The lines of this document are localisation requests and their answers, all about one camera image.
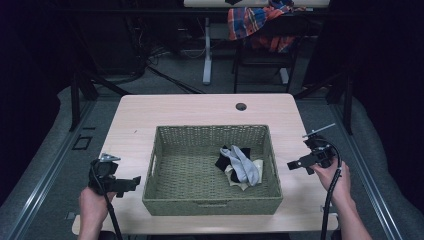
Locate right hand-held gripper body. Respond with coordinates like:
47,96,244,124
301,122,338,168

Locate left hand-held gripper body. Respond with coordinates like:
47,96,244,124
88,152,126,198

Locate person's right hand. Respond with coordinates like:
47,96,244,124
310,159,353,205

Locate person's left hand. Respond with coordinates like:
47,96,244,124
78,185,116,224

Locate cream sock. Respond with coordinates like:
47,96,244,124
224,158,265,192

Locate green woven basket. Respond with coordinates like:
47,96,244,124
142,124,284,217

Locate grey sock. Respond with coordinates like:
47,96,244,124
219,144,261,187

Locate black metal stand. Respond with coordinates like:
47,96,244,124
293,68,355,136
68,64,132,133

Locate black sock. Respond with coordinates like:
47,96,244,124
214,145,252,184

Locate black chair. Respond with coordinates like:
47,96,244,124
231,14,303,94

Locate plaid cloth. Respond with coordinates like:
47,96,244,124
227,0,306,53

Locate white background table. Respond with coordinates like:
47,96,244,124
182,0,331,86

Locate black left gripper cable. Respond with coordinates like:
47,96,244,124
89,163,124,240

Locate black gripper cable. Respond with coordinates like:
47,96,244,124
320,141,343,240
89,163,124,240

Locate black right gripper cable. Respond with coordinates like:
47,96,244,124
320,141,343,240

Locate metal floor rail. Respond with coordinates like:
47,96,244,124
328,103,405,240
5,99,98,240

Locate black floor cables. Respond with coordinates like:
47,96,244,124
126,16,205,95

